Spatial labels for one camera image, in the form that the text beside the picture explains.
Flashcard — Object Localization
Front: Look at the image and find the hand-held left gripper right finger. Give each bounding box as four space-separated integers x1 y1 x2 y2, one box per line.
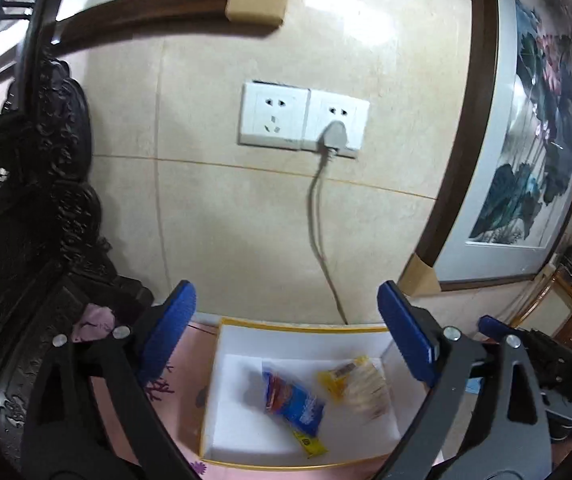
377 280 554 480

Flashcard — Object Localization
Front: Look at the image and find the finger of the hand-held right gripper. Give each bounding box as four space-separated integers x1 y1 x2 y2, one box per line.
477 314 529 343

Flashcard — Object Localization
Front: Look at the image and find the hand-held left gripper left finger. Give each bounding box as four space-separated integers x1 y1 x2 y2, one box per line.
20 280 199 480

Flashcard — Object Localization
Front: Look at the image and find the yellow clear-window snack packet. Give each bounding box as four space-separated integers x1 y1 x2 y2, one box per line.
316 355 393 421

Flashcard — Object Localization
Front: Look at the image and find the yellow cardboard box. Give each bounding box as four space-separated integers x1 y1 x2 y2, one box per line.
198 316 446 472

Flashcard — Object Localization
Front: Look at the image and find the blue snack packet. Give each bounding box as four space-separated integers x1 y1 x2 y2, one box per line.
262 366 327 460

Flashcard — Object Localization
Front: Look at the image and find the pink printed bedsheet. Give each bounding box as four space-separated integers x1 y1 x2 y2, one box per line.
70 304 447 480

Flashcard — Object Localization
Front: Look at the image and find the wooden cabinet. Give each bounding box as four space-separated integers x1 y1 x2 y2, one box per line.
513 265 572 343

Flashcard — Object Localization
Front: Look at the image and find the dark carved wooden headboard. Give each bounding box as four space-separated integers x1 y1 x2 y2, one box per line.
0 0 167 480

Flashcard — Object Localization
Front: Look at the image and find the framed lotus painting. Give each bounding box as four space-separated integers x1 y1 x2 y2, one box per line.
416 0 572 293

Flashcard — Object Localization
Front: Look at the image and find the grey power plug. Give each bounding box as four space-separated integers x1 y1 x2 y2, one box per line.
318 121 349 159

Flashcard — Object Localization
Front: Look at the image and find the grey power cable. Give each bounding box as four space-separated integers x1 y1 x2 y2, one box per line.
307 152 349 326

